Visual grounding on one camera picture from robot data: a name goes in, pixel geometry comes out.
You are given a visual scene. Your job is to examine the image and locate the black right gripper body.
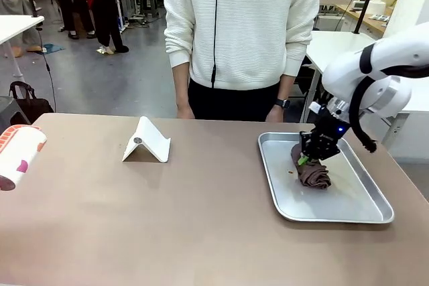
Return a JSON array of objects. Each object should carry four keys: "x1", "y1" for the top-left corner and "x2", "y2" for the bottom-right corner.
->
[{"x1": 313, "y1": 111, "x2": 347, "y2": 139}]

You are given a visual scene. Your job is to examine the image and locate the brown towel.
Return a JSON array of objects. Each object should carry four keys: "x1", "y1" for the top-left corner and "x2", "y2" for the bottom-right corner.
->
[{"x1": 290, "y1": 143, "x2": 332, "y2": 190}]

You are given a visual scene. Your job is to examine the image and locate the pink and white lint roller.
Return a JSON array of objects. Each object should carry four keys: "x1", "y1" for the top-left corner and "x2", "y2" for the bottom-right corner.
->
[{"x1": 0, "y1": 124, "x2": 47, "y2": 192}]

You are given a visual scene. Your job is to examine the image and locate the person right forearm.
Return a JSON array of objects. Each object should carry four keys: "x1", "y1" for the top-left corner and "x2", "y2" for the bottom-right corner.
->
[{"x1": 172, "y1": 64, "x2": 192, "y2": 108}]

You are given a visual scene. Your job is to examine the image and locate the person left forearm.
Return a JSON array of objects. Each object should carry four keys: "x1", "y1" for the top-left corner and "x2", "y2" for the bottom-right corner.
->
[{"x1": 276, "y1": 73, "x2": 298, "y2": 101}]

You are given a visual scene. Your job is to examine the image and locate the person left hand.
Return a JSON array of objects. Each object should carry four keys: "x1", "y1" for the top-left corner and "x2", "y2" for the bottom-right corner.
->
[{"x1": 265, "y1": 106, "x2": 286, "y2": 123}]

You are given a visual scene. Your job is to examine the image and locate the person right hand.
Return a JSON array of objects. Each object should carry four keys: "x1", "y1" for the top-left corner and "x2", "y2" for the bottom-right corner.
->
[{"x1": 176, "y1": 104, "x2": 196, "y2": 120}]

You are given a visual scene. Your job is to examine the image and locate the silver metal tray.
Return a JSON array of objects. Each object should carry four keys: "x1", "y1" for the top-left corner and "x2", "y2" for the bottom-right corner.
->
[{"x1": 257, "y1": 131, "x2": 395, "y2": 224}]

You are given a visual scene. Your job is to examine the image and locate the large white table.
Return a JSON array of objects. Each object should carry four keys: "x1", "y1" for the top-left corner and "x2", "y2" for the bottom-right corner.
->
[{"x1": 305, "y1": 30, "x2": 379, "y2": 76}]

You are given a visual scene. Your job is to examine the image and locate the black trousers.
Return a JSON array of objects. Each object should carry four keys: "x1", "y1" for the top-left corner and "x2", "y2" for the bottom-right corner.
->
[{"x1": 187, "y1": 77, "x2": 286, "y2": 122}]

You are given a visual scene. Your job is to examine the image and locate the wooden workbench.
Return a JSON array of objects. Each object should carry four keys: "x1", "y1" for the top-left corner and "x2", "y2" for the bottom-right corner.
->
[{"x1": 334, "y1": 3, "x2": 395, "y2": 35}]

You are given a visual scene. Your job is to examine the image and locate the white knit zip jacket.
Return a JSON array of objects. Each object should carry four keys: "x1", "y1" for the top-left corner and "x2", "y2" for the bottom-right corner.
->
[{"x1": 163, "y1": 0, "x2": 322, "y2": 91}]

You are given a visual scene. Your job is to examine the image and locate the white folded roller stand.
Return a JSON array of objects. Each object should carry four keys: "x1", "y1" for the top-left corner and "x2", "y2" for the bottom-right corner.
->
[{"x1": 121, "y1": 115, "x2": 172, "y2": 163}]

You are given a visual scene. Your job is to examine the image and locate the bystander in red and white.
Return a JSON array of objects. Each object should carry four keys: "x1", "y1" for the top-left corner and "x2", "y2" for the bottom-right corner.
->
[{"x1": 65, "y1": 0, "x2": 130, "y2": 54}]

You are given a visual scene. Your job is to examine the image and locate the blue cloth on floor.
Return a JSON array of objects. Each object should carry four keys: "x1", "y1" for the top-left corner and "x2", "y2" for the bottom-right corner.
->
[{"x1": 42, "y1": 43, "x2": 66, "y2": 54}]

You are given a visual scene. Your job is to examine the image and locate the black bag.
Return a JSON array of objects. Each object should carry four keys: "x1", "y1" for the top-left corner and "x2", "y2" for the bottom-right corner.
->
[{"x1": 9, "y1": 81, "x2": 54, "y2": 125}]

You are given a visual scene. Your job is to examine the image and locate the grey stool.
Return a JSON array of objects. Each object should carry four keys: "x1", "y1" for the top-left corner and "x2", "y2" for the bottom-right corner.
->
[{"x1": 0, "y1": 96, "x2": 14, "y2": 133}]

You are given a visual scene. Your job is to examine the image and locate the small white table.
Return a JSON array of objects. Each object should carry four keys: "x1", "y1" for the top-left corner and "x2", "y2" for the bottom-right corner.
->
[{"x1": 0, "y1": 14, "x2": 45, "y2": 79}]

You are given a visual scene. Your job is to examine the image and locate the bystander in beige skirt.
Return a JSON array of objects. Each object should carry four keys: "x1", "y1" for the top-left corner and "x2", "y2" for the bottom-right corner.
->
[{"x1": 0, "y1": 0, "x2": 44, "y2": 60}]

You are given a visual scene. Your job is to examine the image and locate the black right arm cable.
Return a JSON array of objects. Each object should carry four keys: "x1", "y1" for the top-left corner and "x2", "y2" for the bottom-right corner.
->
[{"x1": 348, "y1": 76, "x2": 379, "y2": 153}]

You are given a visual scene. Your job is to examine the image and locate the hanging black cable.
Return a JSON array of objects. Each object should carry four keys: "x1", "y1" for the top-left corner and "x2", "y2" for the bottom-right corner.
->
[{"x1": 35, "y1": 26, "x2": 58, "y2": 113}]

